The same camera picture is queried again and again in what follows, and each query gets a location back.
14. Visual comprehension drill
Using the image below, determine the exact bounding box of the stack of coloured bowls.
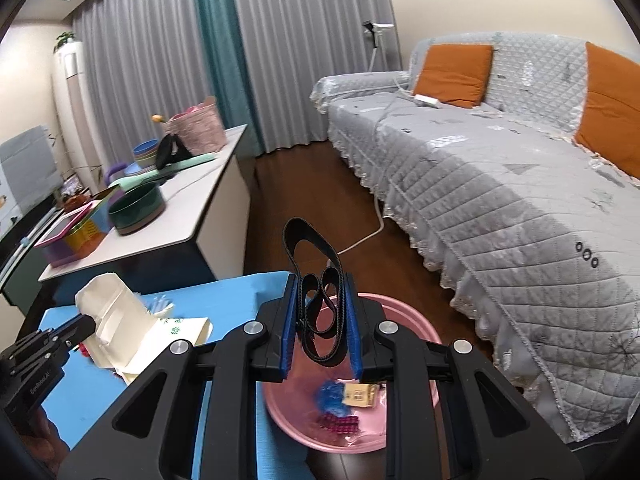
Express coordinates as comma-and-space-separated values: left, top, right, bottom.
132, 141, 163, 168

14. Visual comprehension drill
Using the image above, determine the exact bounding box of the pink plastic basin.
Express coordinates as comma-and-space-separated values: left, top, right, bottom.
262, 292, 443, 453

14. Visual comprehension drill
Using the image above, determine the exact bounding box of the person's left hand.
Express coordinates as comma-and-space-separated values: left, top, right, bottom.
20, 404, 72, 471

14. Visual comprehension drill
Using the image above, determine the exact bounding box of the blue plastic bag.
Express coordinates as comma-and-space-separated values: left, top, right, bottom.
315, 380, 358, 416

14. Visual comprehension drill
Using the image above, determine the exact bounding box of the black toothed belt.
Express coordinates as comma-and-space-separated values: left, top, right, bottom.
282, 217, 346, 368

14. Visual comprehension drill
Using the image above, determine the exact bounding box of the white floor lamp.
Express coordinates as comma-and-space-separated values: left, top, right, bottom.
362, 21, 396, 73

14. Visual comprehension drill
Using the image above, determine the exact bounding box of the teal curtain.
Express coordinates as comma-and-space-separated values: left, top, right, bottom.
192, 0, 266, 155

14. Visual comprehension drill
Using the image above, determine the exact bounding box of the white standing air conditioner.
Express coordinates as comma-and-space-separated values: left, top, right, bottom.
51, 41, 108, 173

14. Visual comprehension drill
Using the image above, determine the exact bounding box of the orange cushion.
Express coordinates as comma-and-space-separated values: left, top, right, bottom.
412, 44, 494, 108
572, 41, 640, 181

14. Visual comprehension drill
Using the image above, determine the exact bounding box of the brown round ornament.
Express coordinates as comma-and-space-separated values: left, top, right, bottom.
60, 191, 93, 213

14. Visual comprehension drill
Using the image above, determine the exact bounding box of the pink lace basket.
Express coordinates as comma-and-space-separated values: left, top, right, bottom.
162, 96, 227, 157

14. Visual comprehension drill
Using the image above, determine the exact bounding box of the grey television dust cover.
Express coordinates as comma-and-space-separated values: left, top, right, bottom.
0, 125, 58, 241

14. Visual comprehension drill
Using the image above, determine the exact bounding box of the red patterned carton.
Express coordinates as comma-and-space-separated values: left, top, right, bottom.
315, 414, 362, 434

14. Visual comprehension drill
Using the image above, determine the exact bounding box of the dark green round tray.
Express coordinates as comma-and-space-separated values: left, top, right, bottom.
107, 182, 166, 237

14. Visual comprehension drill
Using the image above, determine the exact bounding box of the white power cable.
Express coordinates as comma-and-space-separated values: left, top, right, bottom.
327, 72, 418, 267

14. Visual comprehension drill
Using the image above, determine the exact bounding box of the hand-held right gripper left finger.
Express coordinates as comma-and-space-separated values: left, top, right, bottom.
57, 274, 303, 480

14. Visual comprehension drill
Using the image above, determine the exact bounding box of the yellow tissue packet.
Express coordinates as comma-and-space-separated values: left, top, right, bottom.
342, 382, 382, 409

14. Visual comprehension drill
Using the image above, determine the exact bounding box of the colourful tin box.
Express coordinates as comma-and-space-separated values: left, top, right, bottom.
34, 185, 121, 268

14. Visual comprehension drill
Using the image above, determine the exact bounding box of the grey curtain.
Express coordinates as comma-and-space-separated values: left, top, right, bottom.
72, 0, 246, 161
227, 0, 403, 153

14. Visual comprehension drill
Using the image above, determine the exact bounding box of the black curved object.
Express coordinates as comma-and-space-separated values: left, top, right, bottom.
155, 132, 193, 171

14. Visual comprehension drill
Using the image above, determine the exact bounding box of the mint green rolled mat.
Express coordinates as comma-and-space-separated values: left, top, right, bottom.
122, 152, 217, 183

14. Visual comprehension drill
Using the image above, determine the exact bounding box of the white paper box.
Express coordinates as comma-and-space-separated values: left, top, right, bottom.
75, 274, 173, 386

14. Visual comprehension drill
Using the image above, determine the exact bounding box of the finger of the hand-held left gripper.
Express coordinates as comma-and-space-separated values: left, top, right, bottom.
49, 314, 97, 356

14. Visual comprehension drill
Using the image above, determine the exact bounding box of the grey quilted sofa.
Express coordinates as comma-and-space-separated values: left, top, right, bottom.
310, 32, 640, 443

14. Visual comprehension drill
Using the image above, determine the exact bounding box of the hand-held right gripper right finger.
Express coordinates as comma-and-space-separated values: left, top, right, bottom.
342, 274, 586, 480

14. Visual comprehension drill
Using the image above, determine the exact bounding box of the clear plastic bag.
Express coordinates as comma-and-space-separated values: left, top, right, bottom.
145, 296, 175, 317

